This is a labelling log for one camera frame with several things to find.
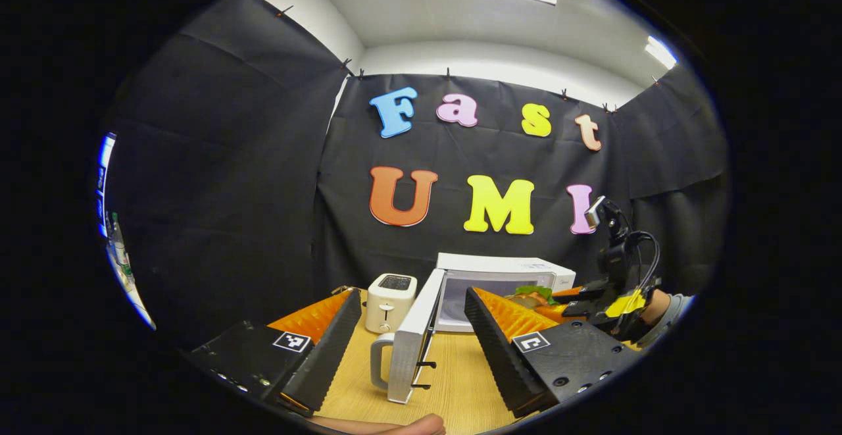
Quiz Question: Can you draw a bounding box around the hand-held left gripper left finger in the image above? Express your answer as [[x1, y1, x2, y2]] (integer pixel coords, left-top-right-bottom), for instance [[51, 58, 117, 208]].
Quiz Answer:
[[187, 288, 363, 417]]

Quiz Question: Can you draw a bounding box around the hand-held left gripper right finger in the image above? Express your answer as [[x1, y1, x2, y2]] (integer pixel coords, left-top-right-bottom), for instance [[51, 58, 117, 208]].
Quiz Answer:
[[464, 286, 643, 419]]

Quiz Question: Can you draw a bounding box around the lettuce sandwich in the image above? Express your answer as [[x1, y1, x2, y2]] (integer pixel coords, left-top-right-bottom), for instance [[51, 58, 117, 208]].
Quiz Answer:
[[505, 285, 560, 311]]

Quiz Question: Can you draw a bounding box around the white microwave oven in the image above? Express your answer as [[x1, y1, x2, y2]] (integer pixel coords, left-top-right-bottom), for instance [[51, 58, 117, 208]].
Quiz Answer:
[[370, 253, 577, 405]]

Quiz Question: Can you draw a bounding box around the white toaster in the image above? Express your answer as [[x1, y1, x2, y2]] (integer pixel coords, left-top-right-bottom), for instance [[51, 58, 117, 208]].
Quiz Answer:
[[365, 273, 418, 335]]

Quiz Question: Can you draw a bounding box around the black backdrop cloth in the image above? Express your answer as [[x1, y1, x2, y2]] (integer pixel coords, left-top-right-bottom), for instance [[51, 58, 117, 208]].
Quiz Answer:
[[102, 0, 731, 350]]

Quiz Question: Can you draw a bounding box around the small ceiling light panel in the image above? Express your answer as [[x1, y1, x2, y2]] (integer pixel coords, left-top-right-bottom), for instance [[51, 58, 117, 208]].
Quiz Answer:
[[645, 35, 678, 70]]

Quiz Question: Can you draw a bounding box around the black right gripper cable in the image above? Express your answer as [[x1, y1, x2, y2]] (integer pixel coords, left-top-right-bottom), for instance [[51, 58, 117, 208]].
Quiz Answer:
[[625, 230, 662, 291]]

